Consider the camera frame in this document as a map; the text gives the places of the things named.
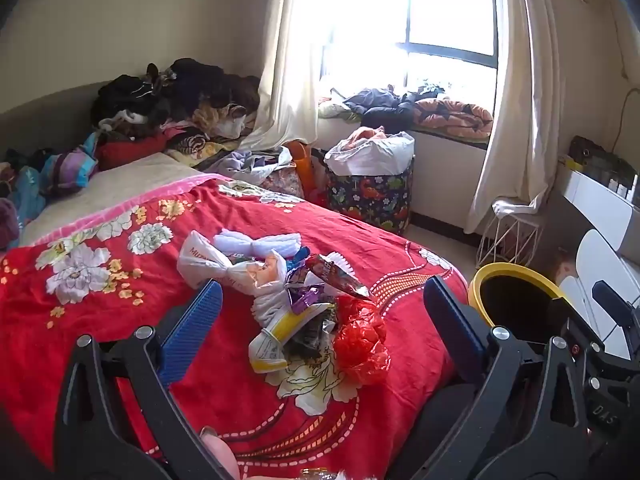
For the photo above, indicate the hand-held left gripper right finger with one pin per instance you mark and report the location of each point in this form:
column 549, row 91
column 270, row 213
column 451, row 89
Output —
column 452, row 330

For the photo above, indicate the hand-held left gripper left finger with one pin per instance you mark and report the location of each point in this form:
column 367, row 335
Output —
column 192, row 330

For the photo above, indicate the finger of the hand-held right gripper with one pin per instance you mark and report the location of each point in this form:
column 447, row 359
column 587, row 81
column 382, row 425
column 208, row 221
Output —
column 617, row 305

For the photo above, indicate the yellow rimmed black bin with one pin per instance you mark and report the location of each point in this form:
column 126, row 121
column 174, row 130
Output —
column 520, row 305

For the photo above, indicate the white yellow paper cup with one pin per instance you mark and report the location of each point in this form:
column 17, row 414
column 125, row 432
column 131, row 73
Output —
column 272, row 345

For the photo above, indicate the red plastic bag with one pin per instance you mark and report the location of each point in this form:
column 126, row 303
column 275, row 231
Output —
column 360, row 345

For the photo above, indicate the purple foil wrapper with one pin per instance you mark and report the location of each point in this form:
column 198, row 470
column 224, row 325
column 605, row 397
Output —
column 305, row 295

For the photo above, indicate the dark wrapper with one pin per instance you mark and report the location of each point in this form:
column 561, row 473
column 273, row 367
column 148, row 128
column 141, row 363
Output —
column 310, row 345

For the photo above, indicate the blue wrapper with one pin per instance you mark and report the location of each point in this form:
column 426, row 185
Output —
column 300, row 257

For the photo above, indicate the red snack wrapper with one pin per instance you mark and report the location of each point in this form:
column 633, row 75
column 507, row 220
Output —
column 335, row 275

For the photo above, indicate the person's left hand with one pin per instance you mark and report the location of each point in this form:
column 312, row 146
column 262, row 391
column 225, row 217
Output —
column 220, row 452

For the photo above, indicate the cardboard box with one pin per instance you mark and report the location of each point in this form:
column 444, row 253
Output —
column 562, row 270

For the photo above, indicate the red floral blanket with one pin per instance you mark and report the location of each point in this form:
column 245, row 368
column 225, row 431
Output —
column 240, row 400

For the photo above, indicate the row of small bottles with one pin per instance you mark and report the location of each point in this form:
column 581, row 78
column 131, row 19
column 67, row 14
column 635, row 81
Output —
column 622, row 187

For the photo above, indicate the small yellow box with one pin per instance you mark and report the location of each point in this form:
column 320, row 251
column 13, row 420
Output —
column 570, row 164

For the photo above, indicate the black bag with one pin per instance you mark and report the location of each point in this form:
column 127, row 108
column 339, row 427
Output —
column 595, row 157

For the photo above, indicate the dinosaur print basket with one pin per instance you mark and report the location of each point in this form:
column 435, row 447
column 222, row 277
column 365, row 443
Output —
column 370, row 195

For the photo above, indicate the beige blanket pink trim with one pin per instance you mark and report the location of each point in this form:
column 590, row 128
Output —
column 125, row 180

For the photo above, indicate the white lavender cloth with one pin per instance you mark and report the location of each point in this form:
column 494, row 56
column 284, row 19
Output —
column 240, row 165

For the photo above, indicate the floral fabric bag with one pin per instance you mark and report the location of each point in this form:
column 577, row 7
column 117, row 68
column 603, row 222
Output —
column 285, row 182

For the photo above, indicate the brown patterned blanket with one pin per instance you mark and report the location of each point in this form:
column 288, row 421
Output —
column 190, row 145

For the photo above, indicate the red garment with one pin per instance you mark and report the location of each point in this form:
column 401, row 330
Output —
column 130, row 152

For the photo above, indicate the large white plastic bag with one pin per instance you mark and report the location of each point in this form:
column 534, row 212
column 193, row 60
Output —
column 380, row 152

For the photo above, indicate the orange bag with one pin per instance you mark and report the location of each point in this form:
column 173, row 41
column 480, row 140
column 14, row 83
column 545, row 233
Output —
column 302, row 160

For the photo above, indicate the blue purple clothes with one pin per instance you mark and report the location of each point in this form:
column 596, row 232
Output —
column 65, row 170

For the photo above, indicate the orange pink garment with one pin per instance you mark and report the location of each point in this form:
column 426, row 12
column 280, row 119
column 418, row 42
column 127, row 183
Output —
column 367, row 135

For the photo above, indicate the cream orange garment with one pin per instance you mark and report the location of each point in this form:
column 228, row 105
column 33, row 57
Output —
column 220, row 117

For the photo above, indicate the orange patterned quilt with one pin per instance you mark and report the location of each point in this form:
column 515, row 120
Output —
column 450, row 115

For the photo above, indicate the dark jacket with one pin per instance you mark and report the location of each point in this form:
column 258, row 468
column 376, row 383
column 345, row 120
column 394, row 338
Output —
column 375, row 102

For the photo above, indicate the pile of dark clothes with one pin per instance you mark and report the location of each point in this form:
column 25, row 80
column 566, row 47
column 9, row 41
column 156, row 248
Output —
column 200, row 85

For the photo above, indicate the pale green cloth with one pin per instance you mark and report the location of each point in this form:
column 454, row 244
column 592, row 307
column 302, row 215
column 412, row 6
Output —
column 335, row 111

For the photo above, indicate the grey headboard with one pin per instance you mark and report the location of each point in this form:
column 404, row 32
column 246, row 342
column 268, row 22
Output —
column 45, row 115

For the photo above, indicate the window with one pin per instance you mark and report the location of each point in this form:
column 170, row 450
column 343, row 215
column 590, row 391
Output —
column 450, row 5

